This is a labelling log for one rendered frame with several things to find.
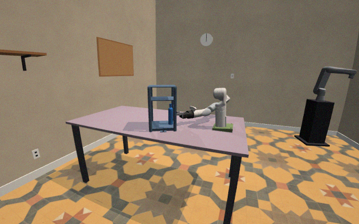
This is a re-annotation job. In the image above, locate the blue bottle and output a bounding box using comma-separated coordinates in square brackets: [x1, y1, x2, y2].
[168, 103, 173, 125]

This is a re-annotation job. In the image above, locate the blue shelving unit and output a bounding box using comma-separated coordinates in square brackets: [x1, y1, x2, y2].
[147, 86, 177, 132]

